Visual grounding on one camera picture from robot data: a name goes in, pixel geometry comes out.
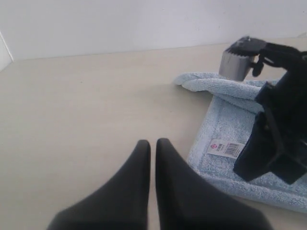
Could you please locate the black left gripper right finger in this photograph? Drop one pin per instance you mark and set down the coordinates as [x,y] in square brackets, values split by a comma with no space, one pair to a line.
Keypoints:
[187,202]

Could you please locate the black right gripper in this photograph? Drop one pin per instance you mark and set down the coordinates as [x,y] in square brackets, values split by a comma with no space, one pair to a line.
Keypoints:
[278,141]

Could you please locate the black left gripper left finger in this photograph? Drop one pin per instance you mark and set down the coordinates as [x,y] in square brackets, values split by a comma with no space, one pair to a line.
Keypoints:
[120,204]

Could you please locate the light blue terry towel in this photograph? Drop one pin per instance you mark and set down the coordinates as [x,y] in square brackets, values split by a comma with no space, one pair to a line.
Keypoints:
[230,117]

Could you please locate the white barcode label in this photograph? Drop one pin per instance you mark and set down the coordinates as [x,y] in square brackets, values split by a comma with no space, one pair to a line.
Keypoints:
[225,148]

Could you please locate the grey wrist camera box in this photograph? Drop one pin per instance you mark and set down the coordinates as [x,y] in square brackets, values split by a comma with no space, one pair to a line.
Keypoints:
[238,59]

